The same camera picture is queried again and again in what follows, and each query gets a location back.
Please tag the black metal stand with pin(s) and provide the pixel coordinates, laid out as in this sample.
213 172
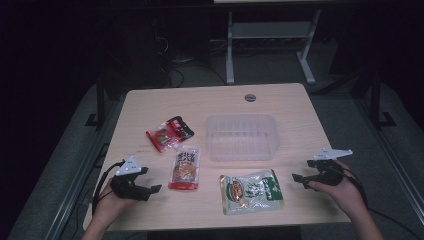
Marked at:
376 100
100 100

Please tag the person's left hand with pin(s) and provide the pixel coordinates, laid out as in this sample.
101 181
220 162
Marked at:
111 203

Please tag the clear plastic container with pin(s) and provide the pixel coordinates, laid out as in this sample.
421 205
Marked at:
242 137

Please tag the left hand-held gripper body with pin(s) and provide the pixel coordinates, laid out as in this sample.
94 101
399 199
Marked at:
128 186

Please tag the red and black snack packet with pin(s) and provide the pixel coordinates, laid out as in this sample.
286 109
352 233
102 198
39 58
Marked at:
170 133

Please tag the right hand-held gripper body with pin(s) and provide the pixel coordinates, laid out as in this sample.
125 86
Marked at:
328 170

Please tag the green and white food packet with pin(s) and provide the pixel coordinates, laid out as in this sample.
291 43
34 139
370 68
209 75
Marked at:
251 191

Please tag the white red-bottomed sauce packet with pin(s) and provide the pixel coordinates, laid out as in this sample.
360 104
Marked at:
184 168

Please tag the white metal desk frame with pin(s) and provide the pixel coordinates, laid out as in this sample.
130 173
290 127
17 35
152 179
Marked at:
266 30

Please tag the person's right hand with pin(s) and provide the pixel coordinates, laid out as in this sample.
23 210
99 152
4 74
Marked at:
346 193

